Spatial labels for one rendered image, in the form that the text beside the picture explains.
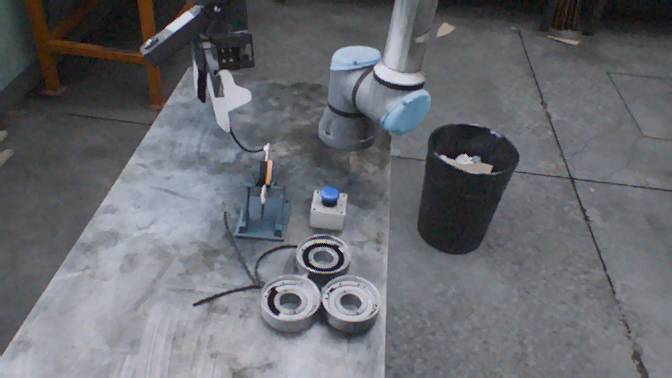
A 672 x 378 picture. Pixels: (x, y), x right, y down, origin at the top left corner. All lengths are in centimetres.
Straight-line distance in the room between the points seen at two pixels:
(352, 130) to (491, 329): 104
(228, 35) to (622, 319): 190
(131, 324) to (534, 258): 181
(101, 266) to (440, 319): 133
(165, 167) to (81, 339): 48
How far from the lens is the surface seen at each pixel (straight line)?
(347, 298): 111
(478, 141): 247
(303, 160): 144
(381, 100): 133
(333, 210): 123
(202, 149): 147
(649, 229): 297
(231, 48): 97
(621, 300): 256
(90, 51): 319
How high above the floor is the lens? 164
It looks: 38 degrees down
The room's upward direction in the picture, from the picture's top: 6 degrees clockwise
